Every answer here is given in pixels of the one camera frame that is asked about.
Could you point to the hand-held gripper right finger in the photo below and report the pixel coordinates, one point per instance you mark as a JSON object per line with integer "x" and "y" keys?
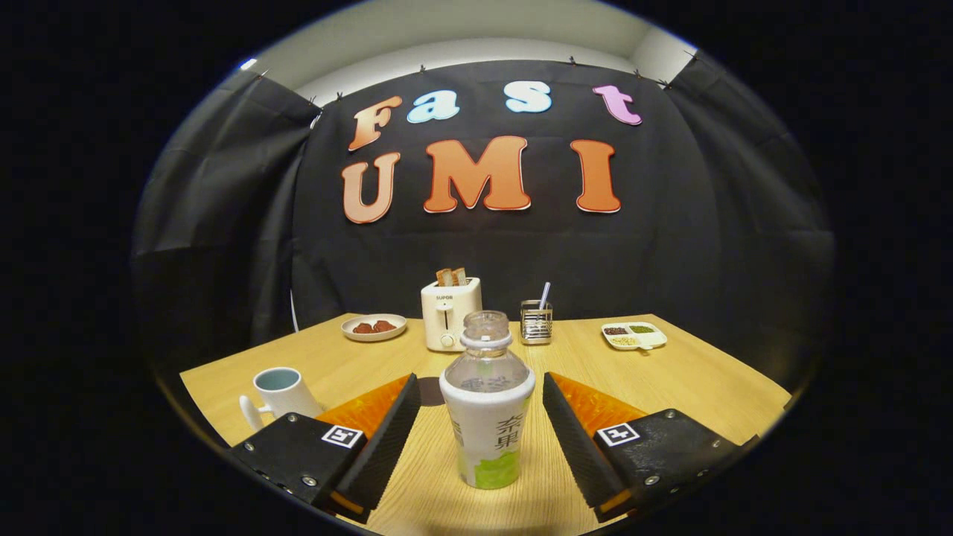
{"x": 577, "y": 447}

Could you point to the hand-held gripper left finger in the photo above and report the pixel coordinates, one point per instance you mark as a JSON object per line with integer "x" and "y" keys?
{"x": 383, "y": 447}

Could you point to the dark brown round coaster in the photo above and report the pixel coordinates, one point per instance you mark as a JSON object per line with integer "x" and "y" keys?
{"x": 431, "y": 392}

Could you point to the clear juice bottle green label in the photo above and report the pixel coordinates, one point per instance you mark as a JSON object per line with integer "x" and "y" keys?
{"x": 488, "y": 432}

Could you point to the white cup blue inside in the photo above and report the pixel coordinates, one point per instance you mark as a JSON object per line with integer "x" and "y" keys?
{"x": 289, "y": 403}

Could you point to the red meat piece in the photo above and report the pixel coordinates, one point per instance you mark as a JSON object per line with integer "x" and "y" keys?
{"x": 362, "y": 327}
{"x": 385, "y": 325}

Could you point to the white divided dish with beans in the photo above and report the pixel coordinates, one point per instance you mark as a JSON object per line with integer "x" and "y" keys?
{"x": 634, "y": 336}

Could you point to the wooden table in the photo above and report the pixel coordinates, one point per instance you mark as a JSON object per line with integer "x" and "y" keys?
{"x": 692, "y": 387}

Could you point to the cream toaster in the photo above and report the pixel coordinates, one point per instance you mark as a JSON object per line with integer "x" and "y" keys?
{"x": 450, "y": 316}

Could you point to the white straw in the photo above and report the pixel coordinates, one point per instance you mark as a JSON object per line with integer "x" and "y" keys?
{"x": 544, "y": 295}

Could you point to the toast slice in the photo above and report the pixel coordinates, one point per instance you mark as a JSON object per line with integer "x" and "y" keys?
{"x": 444, "y": 278}
{"x": 460, "y": 276}

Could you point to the black backdrop cloth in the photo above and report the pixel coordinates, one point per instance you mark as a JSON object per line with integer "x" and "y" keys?
{"x": 670, "y": 260}

